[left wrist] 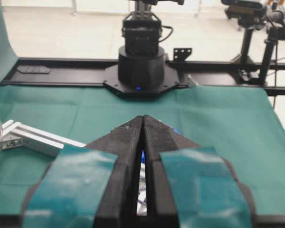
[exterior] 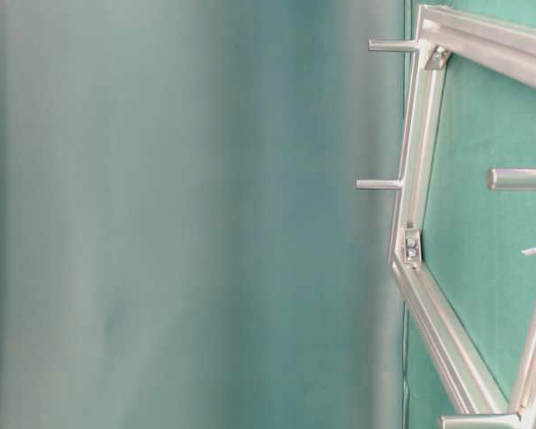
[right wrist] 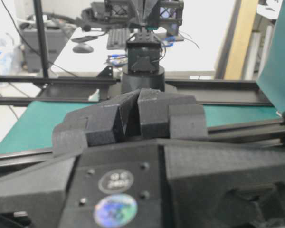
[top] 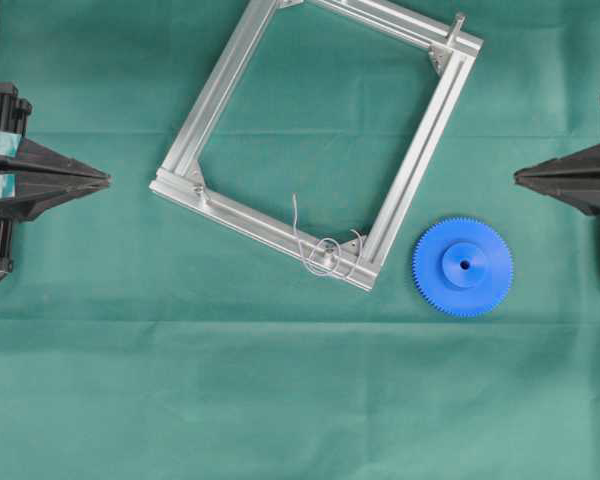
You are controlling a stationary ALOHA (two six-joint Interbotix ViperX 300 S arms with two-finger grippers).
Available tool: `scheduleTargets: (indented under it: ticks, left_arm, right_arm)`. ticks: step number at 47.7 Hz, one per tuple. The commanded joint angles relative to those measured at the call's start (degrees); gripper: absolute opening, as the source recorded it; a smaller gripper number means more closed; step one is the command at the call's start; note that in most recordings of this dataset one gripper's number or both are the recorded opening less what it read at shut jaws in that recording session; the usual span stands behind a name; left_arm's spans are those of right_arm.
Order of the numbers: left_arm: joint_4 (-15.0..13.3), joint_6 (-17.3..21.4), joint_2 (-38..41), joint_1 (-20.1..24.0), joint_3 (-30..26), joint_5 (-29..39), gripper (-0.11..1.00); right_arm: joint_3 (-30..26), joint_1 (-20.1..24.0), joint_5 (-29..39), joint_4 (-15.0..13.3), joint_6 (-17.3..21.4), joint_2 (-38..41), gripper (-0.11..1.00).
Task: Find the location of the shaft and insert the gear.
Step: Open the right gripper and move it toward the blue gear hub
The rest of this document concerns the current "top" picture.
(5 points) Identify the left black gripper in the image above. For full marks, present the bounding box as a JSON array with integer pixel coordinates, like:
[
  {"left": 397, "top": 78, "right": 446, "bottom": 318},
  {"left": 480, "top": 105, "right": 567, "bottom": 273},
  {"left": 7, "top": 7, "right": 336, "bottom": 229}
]
[{"left": 0, "top": 83, "right": 110, "bottom": 273}]

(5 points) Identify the blue plastic gear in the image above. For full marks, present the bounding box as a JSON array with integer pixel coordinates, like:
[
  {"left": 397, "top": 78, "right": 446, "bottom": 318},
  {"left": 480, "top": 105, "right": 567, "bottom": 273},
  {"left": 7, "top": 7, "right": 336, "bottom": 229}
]
[{"left": 411, "top": 217, "right": 514, "bottom": 317}]

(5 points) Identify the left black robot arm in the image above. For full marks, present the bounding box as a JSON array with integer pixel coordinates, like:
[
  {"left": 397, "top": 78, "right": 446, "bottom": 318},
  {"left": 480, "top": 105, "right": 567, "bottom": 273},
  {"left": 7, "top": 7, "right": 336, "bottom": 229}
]
[{"left": 0, "top": 82, "right": 111, "bottom": 281}]

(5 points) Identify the tall steel shaft pin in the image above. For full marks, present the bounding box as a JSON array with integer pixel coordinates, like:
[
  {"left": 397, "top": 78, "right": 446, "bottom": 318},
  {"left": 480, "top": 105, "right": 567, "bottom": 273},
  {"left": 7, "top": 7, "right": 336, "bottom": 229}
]
[{"left": 446, "top": 12, "right": 466, "bottom": 48}]

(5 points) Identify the square aluminium extrusion frame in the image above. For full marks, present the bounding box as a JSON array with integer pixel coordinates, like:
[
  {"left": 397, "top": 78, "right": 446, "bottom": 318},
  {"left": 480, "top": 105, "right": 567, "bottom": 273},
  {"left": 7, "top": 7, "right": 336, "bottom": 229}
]
[{"left": 149, "top": 1, "right": 483, "bottom": 291}]

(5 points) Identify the thin white wire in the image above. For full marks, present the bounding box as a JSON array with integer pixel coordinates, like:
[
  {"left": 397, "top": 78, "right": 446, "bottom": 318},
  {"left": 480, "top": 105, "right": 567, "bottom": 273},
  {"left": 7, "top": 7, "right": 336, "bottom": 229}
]
[{"left": 290, "top": 192, "right": 369, "bottom": 278}]

